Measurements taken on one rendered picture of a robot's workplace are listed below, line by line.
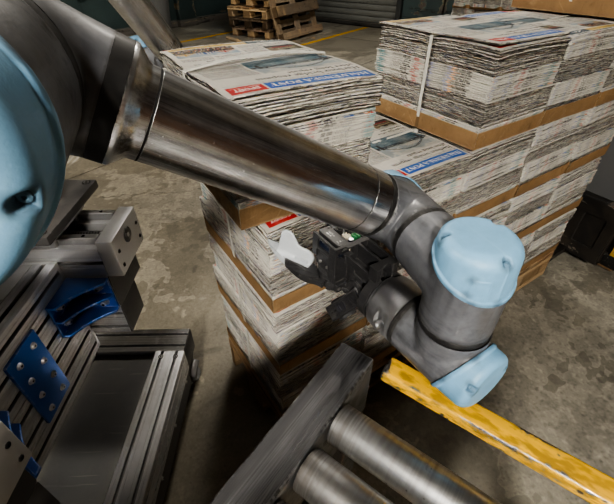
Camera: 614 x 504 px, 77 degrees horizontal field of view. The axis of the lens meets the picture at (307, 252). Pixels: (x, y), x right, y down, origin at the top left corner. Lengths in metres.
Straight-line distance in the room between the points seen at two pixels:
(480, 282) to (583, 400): 1.38
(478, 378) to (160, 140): 0.35
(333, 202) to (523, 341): 1.48
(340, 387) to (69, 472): 0.87
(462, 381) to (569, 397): 1.28
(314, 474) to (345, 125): 0.54
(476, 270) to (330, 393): 0.25
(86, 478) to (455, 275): 1.05
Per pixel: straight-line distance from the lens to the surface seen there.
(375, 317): 0.48
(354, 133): 0.74
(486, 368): 0.42
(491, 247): 0.36
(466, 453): 1.43
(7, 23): 0.23
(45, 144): 0.19
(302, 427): 0.48
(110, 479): 1.19
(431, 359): 0.43
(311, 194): 0.36
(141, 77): 0.31
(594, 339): 1.95
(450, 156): 1.02
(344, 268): 0.52
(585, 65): 1.38
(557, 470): 0.51
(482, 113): 1.03
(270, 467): 0.47
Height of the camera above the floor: 1.23
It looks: 39 degrees down
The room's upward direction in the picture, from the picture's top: straight up
